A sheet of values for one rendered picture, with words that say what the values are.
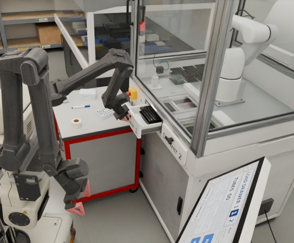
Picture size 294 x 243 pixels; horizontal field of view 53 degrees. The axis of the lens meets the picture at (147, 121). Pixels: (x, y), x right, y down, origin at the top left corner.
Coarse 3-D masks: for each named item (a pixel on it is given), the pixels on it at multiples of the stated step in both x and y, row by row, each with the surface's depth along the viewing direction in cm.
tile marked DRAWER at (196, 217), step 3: (204, 204) 120; (198, 207) 122; (201, 207) 120; (204, 207) 118; (198, 210) 120; (201, 210) 118; (195, 213) 119; (198, 213) 118; (201, 213) 116; (195, 216) 117; (198, 216) 115; (192, 219) 116; (195, 219) 115; (198, 219) 113
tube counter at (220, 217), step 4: (232, 192) 112; (228, 196) 112; (232, 196) 110; (224, 200) 112; (228, 200) 109; (224, 204) 109; (228, 204) 107; (220, 208) 109; (224, 208) 107; (220, 212) 106; (224, 212) 104; (216, 216) 106; (220, 216) 104; (224, 216) 102; (216, 220) 103; (220, 220) 102; (216, 224) 101; (220, 224) 100; (212, 228) 101; (216, 228) 99
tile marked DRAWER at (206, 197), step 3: (207, 189) 130; (210, 189) 128; (207, 192) 128; (210, 192) 126; (204, 195) 127; (207, 195) 125; (204, 198) 125; (207, 198) 123; (201, 201) 125; (204, 201) 123
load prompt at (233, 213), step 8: (248, 176) 114; (240, 184) 113; (248, 184) 109; (240, 192) 108; (240, 200) 104; (232, 208) 103; (240, 208) 99; (232, 216) 98; (224, 224) 98; (232, 224) 95
